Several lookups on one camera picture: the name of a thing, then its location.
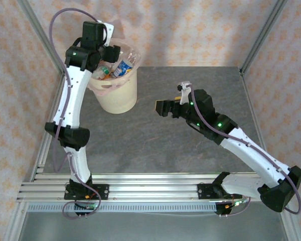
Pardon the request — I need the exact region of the clear bottle green neck band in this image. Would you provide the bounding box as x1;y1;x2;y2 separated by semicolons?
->
94;64;111;80

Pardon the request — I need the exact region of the Pepsi bottle blue cap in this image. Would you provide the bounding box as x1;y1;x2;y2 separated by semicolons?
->
112;49;141;79

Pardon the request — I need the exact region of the pink plastic bin liner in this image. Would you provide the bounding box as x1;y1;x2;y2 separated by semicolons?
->
87;41;142;96

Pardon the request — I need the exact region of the cream plastic bin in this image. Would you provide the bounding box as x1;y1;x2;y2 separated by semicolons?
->
89;41;142;114

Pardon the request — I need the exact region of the small green circuit board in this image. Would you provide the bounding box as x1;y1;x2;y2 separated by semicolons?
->
224;198;249;210
74;202;102;211

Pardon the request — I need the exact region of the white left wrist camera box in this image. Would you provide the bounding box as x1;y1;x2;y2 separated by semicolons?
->
99;22;115;48

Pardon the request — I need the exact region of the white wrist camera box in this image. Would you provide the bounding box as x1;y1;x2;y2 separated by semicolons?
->
177;80;193;105
99;22;115;48

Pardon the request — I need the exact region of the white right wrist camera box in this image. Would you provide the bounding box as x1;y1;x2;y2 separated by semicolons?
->
177;80;193;105

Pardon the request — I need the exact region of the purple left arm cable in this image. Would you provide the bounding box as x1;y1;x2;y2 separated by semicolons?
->
50;8;104;219

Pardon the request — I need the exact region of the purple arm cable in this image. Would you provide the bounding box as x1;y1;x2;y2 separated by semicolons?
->
188;84;301;218
50;8;104;219

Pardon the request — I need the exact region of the aluminium table side rail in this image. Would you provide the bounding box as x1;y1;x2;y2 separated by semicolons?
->
240;67;278;181
31;67;71;181

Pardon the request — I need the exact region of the aluminium frame post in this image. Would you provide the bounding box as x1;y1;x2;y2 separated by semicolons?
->
240;0;289;76
17;0;66;76

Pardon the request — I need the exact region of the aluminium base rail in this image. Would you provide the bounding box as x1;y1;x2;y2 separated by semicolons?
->
16;173;291;203

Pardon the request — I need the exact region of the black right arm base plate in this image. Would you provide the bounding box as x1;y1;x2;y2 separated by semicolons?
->
197;183;243;201

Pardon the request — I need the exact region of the grey slotted cable duct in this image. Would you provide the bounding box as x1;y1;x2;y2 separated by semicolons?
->
27;202;218;213

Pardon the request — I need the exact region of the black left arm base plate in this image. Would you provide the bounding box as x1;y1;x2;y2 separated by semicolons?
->
64;184;110;201

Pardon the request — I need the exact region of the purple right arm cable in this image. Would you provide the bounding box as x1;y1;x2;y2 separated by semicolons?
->
188;84;301;218

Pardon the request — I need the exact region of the aluminium lower frame leg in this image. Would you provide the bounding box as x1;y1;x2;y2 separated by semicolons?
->
275;200;301;241
2;200;28;241

